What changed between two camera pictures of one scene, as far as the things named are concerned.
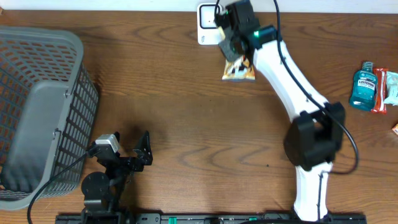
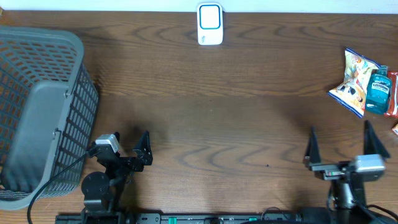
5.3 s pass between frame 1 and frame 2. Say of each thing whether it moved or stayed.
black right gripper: moved
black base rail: stayed
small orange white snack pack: stayed
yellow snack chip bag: moved
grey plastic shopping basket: stayed
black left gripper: stayed
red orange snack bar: moved
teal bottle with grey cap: moved
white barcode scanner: stayed
